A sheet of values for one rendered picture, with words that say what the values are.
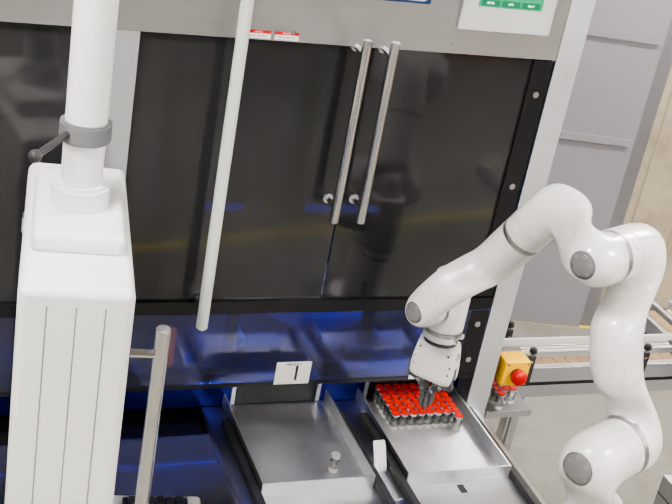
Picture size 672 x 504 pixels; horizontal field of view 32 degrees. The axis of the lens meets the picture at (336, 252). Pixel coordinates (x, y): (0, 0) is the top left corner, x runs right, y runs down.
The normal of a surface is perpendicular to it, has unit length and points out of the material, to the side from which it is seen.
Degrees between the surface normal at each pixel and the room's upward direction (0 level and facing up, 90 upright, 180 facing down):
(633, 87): 90
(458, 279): 53
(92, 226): 0
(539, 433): 0
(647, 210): 90
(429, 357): 90
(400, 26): 90
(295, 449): 0
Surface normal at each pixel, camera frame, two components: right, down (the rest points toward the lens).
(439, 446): 0.17, -0.89
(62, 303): 0.19, 0.46
